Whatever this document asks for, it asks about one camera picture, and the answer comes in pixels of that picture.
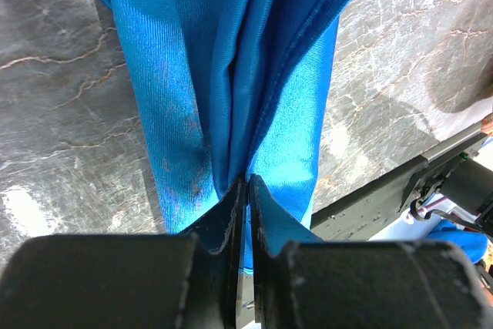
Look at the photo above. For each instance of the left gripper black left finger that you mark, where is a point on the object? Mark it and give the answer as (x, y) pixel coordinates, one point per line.
(215, 278)

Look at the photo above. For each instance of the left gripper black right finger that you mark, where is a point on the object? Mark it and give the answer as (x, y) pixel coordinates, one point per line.
(275, 234)

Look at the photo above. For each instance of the blue cloth napkin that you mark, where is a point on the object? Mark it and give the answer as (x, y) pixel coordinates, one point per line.
(229, 88)

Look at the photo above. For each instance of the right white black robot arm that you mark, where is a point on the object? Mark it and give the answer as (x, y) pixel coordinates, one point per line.
(470, 187)

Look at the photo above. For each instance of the floral round pot holder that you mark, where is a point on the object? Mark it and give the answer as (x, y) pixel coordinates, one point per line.
(487, 125)

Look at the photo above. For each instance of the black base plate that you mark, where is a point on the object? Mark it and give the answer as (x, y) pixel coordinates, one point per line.
(369, 209)

